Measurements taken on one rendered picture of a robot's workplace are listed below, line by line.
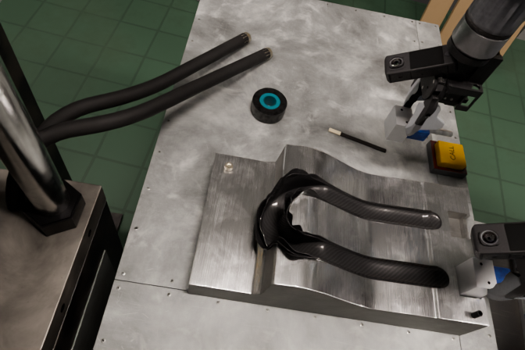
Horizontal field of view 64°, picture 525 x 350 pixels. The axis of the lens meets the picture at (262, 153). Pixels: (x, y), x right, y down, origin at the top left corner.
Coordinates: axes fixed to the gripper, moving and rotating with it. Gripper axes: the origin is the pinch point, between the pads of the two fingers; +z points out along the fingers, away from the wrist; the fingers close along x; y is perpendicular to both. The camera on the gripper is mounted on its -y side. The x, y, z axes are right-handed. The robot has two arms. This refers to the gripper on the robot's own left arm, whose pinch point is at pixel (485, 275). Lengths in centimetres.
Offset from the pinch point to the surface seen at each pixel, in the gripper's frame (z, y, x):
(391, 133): 1.1, -14.3, 26.5
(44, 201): 5, -73, 2
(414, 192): 4.8, -8.6, 16.3
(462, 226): 6.2, 1.5, 11.5
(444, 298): 4.2, -5.3, -3.5
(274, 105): 12, -37, 37
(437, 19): 73, 50, 167
